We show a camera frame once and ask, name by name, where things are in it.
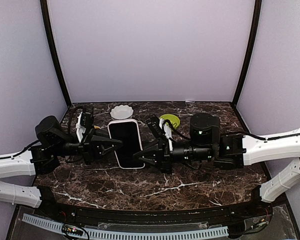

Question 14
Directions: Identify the black front rail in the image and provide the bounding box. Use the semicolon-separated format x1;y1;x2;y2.
34;202;273;226

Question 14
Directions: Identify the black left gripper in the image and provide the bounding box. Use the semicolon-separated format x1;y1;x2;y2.
51;124;124;165

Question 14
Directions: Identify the white fluted ceramic bowl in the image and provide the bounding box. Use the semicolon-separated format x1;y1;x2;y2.
110;105;134;120

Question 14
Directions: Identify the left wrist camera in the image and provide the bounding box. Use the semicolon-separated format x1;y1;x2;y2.
67;105;94;143

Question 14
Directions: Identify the green plastic bowl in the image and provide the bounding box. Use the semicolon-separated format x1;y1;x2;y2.
159;114;181;129

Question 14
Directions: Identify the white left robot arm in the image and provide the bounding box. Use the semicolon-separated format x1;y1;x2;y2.
0;115;123;218

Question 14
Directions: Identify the black frame post left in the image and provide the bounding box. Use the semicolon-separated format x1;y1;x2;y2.
39;0;72;108

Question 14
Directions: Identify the white slotted cable duct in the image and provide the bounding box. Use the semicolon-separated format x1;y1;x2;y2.
21;213;229;240

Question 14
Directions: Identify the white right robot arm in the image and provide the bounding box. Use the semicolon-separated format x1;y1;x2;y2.
133;113;300;217

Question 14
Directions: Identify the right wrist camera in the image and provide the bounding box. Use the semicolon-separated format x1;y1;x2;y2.
145;115;176;142

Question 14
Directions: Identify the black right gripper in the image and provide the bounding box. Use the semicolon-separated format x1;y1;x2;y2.
133;135;214;174

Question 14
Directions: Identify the black frame post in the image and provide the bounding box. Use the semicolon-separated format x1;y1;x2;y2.
39;0;72;108
231;0;263;108

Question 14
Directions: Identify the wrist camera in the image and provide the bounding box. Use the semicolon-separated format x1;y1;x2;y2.
67;105;94;143
145;115;176;142

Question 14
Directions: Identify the black frame post right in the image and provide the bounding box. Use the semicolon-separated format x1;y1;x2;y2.
231;0;263;108

